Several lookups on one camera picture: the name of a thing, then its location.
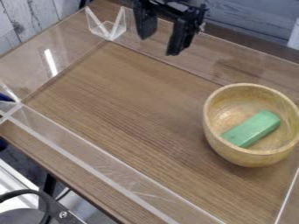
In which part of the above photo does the black table leg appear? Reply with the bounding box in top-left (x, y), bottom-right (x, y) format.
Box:
top-left (42, 174), bottom-right (57, 196)

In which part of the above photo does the blue object at left edge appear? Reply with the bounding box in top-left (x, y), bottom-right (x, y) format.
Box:
top-left (0, 93), bottom-right (14, 102)

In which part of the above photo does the black cable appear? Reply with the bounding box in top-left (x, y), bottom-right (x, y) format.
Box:
top-left (0, 188), bottom-right (52, 224)

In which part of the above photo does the green rectangular block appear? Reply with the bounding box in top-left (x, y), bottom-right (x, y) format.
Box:
top-left (220, 110), bottom-right (281, 148)

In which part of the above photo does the brown wooden bowl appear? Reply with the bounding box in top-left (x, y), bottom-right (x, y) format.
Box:
top-left (201, 83), bottom-right (299, 167)

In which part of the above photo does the black metal base plate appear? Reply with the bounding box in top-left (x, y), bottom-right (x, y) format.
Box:
top-left (0, 195), bottom-right (89, 224)

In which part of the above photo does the clear acrylic barrier wall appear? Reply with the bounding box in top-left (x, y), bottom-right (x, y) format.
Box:
top-left (0, 1), bottom-right (299, 224)

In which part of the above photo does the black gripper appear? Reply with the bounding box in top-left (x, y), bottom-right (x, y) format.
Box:
top-left (131, 0), bottom-right (208, 56)

